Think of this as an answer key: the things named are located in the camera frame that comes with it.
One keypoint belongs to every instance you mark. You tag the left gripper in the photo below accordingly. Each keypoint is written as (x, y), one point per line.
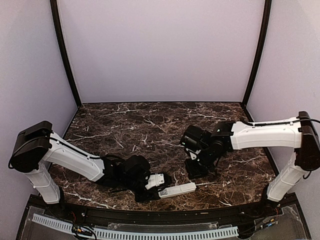
(151, 195)

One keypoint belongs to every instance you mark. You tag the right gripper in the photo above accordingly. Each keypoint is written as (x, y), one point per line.
(192, 172)

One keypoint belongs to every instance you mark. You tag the white remote control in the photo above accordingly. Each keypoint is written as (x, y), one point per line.
(177, 190)

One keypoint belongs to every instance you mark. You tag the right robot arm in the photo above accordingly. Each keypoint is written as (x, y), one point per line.
(205, 148)

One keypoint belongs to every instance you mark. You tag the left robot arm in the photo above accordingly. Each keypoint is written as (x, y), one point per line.
(39, 144)

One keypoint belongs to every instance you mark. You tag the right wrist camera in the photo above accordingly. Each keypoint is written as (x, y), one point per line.
(194, 155)

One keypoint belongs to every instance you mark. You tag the black curved table rail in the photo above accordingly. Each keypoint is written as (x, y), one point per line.
(241, 215)

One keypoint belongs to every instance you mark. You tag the grey slotted cable duct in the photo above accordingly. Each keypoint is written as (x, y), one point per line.
(139, 232)

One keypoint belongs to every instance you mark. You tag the right black frame post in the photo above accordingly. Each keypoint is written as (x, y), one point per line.
(258, 52)

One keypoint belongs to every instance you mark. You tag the black frame post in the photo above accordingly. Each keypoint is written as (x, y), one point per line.
(63, 52)
(258, 52)

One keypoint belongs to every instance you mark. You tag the left black frame post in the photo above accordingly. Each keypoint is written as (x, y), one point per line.
(63, 52)

